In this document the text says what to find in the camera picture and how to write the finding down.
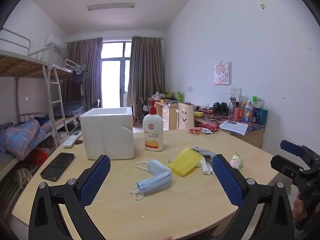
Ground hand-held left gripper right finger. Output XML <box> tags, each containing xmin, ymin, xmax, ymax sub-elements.
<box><xmin>212</xmin><ymin>154</ymin><xmax>295</xmax><ymax>240</ymax></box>

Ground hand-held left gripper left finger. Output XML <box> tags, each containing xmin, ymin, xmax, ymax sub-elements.
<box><xmin>28</xmin><ymin>154</ymin><xmax>111</xmax><ymax>240</ymax></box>

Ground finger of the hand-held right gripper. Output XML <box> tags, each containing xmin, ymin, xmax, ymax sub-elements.
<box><xmin>270</xmin><ymin>154</ymin><xmax>304</xmax><ymax>179</ymax></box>
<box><xmin>280</xmin><ymin>140</ymin><xmax>313</xmax><ymax>157</ymax></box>

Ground small floral cloth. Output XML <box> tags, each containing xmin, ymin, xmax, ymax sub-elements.
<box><xmin>229</xmin><ymin>152</ymin><xmax>244</xmax><ymax>171</ymax></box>

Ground white foam sheet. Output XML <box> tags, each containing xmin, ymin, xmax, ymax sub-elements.
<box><xmin>205</xmin><ymin>155</ymin><xmax>216</xmax><ymax>175</ymax></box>

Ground grey sock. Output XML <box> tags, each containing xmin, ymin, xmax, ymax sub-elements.
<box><xmin>192</xmin><ymin>146</ymin><xmax>215</xmax><ymax>159</ymax></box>

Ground white foam box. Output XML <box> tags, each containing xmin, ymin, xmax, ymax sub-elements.
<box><xmin>80</xmin><ymin>107</ymin><xmax>135</xmax><ymax>160</ymax></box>

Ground yellow foam net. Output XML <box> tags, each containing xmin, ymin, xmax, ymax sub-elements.
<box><xmin>168</xmin><ymin>147</ymin><xmax>202</xmax><ymax>177</ymax></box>

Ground blue face mask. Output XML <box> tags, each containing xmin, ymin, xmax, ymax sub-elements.
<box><xmin>129</xmin><ymin>169</ymin><xmax>173</xmax><ymax>201</ymax></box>
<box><xmin>135</xmin><ymin>158</ymin><xmax>168</xmax><ymax>177</ymax></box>

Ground person's right hand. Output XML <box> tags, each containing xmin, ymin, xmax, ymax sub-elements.
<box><xmin>292</xmin><ymin>197</ymin><xmax>310</xmax><ymax>238</ymax></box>

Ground black smartphone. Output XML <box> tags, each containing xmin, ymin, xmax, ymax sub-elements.
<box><xmin>40</xmin><ymin>152</ymin><xmax>75</xmax><ymax>182</ymax></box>

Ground desk with printed cloth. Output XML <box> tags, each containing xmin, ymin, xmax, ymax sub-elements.
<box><xmin>194</xmin><ymin>111</ymin><xmax>265</xmax><ymax>149</ymax></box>

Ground white remote control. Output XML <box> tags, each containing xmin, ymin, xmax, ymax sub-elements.
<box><xmin>62</xmin><ymin>131</ymin><xmax>82</xmax><ymax>148</ymax></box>

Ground row of toiletry bottles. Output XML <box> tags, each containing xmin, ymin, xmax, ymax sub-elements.
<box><xmin>229</xmin><ymin>95</ymin><xmax>268</xmax><ymax>126</ymax></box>

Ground printed paper sheet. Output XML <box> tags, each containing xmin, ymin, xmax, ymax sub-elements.
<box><xmin>219</xmin><ymin>120</ymin><xmax>249</xmax><ymax>136</ymax></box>

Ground red plastic bag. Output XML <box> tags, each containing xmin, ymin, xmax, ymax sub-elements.
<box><xmin>26</xmin><ymin>148</ymin><xmax>49</xmax><ymax>167</ymax></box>

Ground blue plaid mattress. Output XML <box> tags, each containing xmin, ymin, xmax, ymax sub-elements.
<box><xmin>54</xmin><ymin>102</ymin><xmax>87</xmax><ymax>118</ymax></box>

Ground white lotion pump bottle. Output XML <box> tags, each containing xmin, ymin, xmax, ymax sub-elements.
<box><xmin>143</xmin><ymin>99</ymin><xmax>164</xmax><ymax>152</ymax></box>

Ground black headphones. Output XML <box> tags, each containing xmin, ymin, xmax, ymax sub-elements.
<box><xmin>212</xmin><ymin>102</ymin><xmax>228</xmax><ymax>113</ymax></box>

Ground beige clothes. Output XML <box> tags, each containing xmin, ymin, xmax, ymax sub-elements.
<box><xmin>14</xmin><ymin>167</ymin><xmax>33</xmax><ymax>188</ymax></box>

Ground wooden chair with smiley face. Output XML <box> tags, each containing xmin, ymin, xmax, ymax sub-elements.
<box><xmin>177</xmin><ymin>102</ymin><xmax>195</xmax><ymax>130</ymax></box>

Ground blue plaid quilt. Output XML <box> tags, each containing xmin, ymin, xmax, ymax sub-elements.
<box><xmin>0</xmin><ymin>118</ymin><xmax>54</xmax><ymax>160</ymax></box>

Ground wooden desk with drawers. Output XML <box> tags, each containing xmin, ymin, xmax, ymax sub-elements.
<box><xmin>154</xmin><ymin>101</ymin><xmax>200</xmax><ymax>130</ymax></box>

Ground metal bed ladder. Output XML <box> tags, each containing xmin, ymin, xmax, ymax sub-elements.
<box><xmin>42</xmin><ymin>64</ymin><xmax>69</xmax><ymax>148</ymax></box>

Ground glass balcony door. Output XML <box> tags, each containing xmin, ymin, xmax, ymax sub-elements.
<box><xmin>100</xmin><ymin>41</ymin><xmax>132</xmax><ymax>108</ymax></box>

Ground hanging dark clothes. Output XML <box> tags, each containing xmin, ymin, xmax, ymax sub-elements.
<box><xmin>72</xmin><ymin>70</ymin><xmax>84</xmax><ymax>84</ymax></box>

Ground metal bunk bed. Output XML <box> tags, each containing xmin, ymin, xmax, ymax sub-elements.
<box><xmin>51</xmin><ymin>59</ymin><xmax>88</xmax><ymax>130</ymax></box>
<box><xmin>0</xmin><ymin>29</ymin><xmax>63</xmax><ymax>205</ymax></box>

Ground brown curtain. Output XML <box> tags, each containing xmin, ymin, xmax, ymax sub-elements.
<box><xmin>127</xmin><ymin>36</ymin><xmax>165</xmax><ymax>120</ymax></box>
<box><xmin>65</xmin><ymin>37</ymin><xmax>103</xmax><ymax>110</ymax></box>

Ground white air conditioner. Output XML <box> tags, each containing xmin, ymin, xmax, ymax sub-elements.
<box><xmin>45</xmin><ymin>34</ymin><xmax>65</xmax><ymax>50</ymax></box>

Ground ceiling light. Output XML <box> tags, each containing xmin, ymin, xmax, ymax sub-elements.
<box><xmin>87</xmin><ymin>3</ymin><xmax>136</xmax><ymax>11</ymax></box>

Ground wall poster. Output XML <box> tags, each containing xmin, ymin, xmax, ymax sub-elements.
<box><xmin>214</xmin><ymin>60</ymin><xmax>231</xmax><ymax>85</ymax></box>

